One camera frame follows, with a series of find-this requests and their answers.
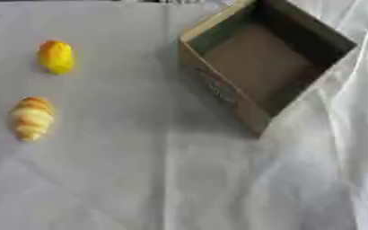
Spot tan cardboard box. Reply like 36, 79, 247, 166
176, 0, 359, 137

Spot toy croissant bread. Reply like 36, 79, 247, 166
8, 96, 57, 142

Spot yellow orange toy fruit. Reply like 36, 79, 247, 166
36, 40, 77, 75

